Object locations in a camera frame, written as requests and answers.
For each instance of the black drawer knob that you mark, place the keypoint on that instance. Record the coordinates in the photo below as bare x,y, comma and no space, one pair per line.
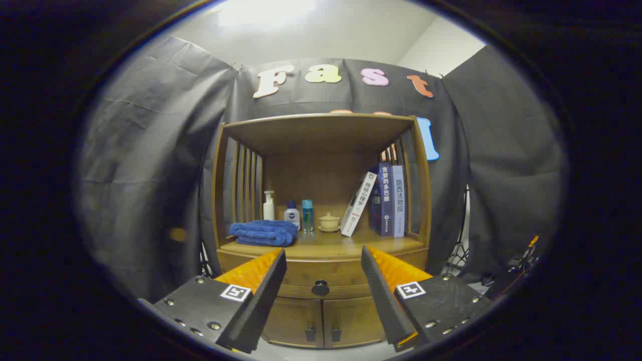
321,288

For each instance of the wooden countertop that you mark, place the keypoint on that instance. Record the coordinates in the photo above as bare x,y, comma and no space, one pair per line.
326,243

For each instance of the white book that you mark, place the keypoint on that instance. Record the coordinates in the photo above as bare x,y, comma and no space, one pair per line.
358,205

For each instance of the wooden drawer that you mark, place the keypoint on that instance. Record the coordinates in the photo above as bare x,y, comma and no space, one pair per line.
326,268

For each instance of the clear blue bottle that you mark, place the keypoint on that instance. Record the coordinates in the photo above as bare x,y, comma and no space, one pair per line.
307,215

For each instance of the black backdrop cloth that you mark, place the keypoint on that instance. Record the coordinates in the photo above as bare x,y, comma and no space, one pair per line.
150,150

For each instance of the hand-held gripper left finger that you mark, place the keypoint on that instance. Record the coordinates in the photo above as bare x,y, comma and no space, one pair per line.
266,301

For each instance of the white pump bottle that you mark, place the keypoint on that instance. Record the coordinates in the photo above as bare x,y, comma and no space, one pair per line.
269,210

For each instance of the dark blue book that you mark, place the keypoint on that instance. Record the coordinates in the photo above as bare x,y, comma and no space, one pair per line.
385,200

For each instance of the wooden cabinet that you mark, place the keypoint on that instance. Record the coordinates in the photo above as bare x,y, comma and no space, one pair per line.
321,135

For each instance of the wooden cabinet door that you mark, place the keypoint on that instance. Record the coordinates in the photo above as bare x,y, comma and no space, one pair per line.
351,321
291,321

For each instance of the white bottle with blue cap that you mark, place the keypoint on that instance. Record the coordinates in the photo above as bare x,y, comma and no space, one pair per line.
292,215

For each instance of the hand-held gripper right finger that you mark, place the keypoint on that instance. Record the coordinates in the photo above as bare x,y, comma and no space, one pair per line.
383,301

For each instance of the blue folded towel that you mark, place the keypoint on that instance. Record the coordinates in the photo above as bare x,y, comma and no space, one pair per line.
263,233

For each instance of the orange and black device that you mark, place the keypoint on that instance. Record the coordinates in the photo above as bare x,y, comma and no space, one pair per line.
521,263

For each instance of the beige lidded teacup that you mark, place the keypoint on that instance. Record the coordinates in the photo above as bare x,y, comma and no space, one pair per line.
329,221

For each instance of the light blue book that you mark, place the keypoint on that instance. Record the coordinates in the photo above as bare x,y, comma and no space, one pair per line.
398,200

